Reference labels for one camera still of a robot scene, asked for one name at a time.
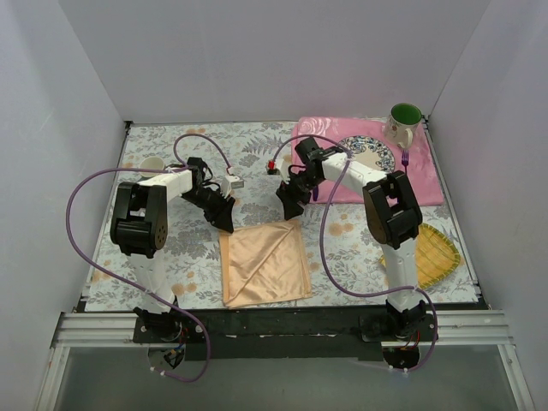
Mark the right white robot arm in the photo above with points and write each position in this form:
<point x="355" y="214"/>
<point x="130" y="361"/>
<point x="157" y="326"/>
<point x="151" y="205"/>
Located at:
<point x="393" y="218"/>

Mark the blue floral plate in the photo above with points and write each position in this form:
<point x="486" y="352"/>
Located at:
<point x="371" y="152"/>

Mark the grey mug white inside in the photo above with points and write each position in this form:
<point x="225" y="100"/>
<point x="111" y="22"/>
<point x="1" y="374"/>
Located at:
<point x="151" y="166"/>

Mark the aluminium frame rail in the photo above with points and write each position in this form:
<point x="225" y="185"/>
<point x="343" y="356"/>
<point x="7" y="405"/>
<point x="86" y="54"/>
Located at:
<point x="466" y="327"/>

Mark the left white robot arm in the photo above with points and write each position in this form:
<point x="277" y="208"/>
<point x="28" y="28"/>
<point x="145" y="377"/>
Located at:
<point x="140" y="228"/>

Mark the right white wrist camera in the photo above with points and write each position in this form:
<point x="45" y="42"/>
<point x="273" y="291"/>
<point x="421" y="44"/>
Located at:
<point x="278" y="167"/>

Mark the yellow bamboo mat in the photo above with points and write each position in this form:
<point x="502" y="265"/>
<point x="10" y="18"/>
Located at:
<point x="436" y="256"/>

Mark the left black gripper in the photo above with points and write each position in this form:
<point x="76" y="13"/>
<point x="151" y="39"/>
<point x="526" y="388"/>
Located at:
<point x="213" y="204"/>

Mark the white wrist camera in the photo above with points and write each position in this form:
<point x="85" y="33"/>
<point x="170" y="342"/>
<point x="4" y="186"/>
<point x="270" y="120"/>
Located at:
<point x="278" y="167"/>
<point x="231" y="183"/>

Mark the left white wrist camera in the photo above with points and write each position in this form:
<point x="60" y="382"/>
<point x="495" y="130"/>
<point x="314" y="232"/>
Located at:
<point x="231" y="183"/>

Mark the floral mug green inside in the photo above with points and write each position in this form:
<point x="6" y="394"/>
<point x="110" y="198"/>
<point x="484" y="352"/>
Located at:
<point x="401" y="125"/>

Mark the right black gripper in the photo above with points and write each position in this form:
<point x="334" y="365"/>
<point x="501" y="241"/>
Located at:
<point x="294" y="191"/>

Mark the pink floral placemat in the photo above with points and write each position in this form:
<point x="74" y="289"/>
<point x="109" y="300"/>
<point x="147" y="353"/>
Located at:
<point x="421" y="170"/>

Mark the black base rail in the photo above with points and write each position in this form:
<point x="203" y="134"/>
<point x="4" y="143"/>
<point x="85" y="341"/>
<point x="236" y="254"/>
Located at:
<point x="199" y="344"/>

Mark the orange satin napkin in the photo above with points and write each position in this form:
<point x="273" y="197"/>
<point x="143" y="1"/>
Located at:
<point x="264" y="264"/>

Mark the purple fork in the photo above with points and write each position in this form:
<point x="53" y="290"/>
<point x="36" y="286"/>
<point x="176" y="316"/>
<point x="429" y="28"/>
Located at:
<point x="405" y="160"/>

